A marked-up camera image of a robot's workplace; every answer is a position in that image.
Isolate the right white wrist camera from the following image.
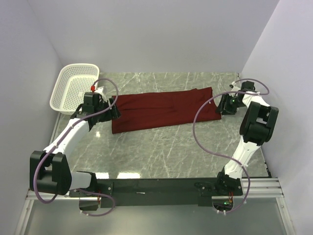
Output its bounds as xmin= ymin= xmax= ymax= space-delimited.
xmin=229 ymin=82 xmax=241 ymax=91

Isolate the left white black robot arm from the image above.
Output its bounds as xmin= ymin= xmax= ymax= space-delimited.
xmin=29 ymin=92 xmax=121 ymax=195

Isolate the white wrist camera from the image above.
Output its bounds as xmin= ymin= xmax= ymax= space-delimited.
xmin=229 ymin=82 xmax=241 ymax=91
xmin=91 ymin=86 xmax=107 ymax=100

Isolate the dark red t-shirt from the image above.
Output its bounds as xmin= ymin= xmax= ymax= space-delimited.
xmin=112 ymin=87 xmax=213 ymax=134

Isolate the white perforated plastic basket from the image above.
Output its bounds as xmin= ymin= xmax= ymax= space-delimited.
xmin=49 ymin=63 xmax=100 ymax=115

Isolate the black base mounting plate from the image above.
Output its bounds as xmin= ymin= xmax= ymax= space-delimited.
xmin=68 ymin=178 xmax=245 ymax=209

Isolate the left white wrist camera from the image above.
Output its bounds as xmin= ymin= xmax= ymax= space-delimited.
xmin=91 ymin=86 xmax=107 ymax=100

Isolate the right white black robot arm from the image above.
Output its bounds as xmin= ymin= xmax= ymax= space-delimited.
xmin=215 ymin=81 xmax=279 ymax=194

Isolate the aluminium extrusion rail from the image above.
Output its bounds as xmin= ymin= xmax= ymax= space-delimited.
xmin=247 ymin=178 xmax=284 ymax=198

